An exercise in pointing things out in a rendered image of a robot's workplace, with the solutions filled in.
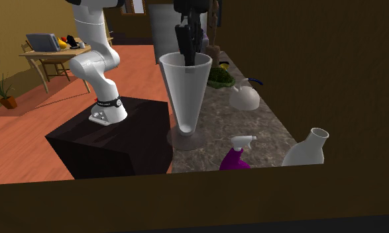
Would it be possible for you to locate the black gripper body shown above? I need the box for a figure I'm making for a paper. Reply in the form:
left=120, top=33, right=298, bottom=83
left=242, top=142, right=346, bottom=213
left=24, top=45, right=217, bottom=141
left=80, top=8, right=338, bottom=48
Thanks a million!
left=173, top=0, right=211, bottom=20

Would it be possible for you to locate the grey door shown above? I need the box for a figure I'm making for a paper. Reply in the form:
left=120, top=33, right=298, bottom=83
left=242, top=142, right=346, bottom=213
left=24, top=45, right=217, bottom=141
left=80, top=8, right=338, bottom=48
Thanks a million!
left=147, top=3, right=209, bottom=65

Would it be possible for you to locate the tall white cone vase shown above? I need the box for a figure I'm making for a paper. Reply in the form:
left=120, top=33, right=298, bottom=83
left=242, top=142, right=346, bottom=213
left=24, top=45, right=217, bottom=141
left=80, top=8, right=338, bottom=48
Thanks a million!
left=158, top=51, right=213, bottom=152

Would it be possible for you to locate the white wide-neck bottle vase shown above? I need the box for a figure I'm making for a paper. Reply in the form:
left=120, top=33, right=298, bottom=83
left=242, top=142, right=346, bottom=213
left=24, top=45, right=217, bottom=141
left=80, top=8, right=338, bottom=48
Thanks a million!
left=280, top=127, right=330, bottom=167

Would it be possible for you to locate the purple spray bottle white nozzle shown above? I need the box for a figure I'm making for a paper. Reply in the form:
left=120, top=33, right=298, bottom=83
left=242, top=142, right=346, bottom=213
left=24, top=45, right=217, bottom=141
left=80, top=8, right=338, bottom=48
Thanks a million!
left=219, top=135, right=258, bottom=171

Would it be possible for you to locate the green moss mound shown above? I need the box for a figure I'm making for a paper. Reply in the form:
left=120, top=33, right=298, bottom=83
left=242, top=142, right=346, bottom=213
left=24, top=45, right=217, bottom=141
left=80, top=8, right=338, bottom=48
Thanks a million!
left=206, top=66, right=237, bottom=90

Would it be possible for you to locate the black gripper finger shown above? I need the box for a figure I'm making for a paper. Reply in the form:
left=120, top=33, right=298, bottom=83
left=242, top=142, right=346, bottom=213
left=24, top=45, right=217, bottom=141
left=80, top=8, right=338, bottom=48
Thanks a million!
left=174, top=23, right=195, bottom=67
left=190, top=19, right=205, bottom=54

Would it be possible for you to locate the brown wooden figure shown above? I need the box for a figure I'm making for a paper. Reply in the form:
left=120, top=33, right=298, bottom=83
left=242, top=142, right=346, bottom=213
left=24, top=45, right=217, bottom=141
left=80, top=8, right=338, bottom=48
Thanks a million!
left=205, top=0, right=223, bottom=70

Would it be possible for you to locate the dark robot stand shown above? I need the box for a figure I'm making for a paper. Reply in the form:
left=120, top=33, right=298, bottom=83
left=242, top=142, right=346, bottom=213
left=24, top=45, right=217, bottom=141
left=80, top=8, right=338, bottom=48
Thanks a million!
left=44, top=96, right=174, bottom=180

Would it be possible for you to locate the wooden table with items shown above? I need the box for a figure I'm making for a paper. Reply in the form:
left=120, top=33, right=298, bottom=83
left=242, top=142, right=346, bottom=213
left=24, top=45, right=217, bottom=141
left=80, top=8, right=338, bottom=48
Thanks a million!
left=18, top=32, right=114, bottom=95

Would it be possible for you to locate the wooden chair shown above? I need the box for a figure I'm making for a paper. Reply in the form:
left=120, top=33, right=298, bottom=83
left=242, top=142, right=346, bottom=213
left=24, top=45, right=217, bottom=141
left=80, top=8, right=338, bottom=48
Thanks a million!
left=21, top=40, right=71, bottom=83

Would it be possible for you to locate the potted green plant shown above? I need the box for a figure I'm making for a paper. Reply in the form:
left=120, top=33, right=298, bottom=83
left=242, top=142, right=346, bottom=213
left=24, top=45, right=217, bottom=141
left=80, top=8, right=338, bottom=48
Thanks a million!
left=0, top=60, right=19, bottom=110

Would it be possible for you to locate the white kettle with blue handle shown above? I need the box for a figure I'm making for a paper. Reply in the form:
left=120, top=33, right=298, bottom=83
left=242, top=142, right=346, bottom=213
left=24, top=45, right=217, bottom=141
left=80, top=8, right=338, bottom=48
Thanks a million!
left=228, top=77, right=264, bottom=112

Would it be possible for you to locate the wooden framed window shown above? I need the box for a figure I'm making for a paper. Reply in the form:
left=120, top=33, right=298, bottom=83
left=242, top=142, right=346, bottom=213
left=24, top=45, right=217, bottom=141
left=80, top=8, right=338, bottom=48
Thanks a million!
left=121, top=0, right=147, bottom=16

